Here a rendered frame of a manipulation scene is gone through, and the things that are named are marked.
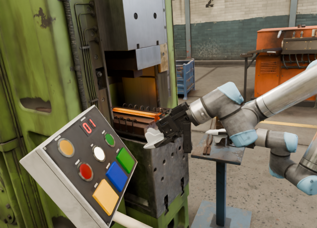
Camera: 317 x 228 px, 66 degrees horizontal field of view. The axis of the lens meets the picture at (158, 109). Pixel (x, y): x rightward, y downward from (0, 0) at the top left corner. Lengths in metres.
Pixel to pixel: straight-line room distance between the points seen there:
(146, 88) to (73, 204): 1.04
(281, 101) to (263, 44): 3.82
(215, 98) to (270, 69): 3.93
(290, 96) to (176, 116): 0.34
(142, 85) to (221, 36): 7.40
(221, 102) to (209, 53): 8.31
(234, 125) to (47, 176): 0.53
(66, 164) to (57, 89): 0.46
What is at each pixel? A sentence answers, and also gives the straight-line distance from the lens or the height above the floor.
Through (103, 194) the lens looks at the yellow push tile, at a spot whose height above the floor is 1.02.
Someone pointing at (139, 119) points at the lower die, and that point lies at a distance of 1.32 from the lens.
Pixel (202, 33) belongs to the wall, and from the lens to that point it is 9.06.
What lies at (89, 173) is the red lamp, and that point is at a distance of 0.74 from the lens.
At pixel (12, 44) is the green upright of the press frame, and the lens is 1.38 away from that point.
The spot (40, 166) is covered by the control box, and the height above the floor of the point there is 1.15.
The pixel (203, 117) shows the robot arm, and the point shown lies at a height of 1.18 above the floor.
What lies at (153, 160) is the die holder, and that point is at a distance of 1.25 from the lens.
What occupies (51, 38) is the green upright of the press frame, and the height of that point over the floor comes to 1.44.
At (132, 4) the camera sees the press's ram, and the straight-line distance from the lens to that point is 1.15.
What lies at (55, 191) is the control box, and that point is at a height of 1.08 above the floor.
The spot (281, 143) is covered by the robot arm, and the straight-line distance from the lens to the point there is 1.08.
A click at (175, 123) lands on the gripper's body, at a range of 0.79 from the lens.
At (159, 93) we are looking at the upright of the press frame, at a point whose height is 1.05.
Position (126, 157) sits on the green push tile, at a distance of 0.91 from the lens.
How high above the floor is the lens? 1.46
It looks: 19 degrees down
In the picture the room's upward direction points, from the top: 5 degrees counter-clockwise
